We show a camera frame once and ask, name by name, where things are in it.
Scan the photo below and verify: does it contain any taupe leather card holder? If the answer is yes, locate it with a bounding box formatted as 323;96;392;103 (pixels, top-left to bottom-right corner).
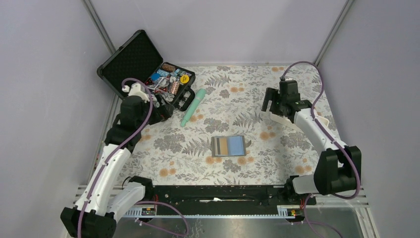
210;135;252;158

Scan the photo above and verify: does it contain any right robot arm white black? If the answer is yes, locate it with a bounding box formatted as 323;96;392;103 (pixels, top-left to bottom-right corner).
262;80;362;204

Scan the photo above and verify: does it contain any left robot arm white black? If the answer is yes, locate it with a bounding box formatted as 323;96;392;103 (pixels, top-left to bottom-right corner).
60;96;174;238

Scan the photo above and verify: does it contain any white rectangular tray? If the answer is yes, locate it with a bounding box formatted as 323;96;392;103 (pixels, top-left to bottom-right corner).
269;113;329;133

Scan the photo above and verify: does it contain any yellow poker chip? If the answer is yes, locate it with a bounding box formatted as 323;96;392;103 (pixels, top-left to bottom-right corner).
180;74;190;84

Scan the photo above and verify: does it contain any mint green tube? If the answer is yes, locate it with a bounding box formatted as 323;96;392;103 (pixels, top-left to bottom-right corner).
180;88;207;127

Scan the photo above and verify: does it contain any black poker chip case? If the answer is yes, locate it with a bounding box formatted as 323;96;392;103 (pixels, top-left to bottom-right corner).
97;30;196;111

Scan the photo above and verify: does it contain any floral patterned table mat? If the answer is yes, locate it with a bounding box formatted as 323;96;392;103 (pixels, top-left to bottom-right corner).
116;64;339;185

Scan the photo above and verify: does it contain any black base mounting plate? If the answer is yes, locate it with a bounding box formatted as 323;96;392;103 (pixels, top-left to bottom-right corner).
122;184;317;217

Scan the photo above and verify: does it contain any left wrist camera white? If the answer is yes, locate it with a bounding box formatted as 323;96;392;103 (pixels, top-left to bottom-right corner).
123;83;154;102

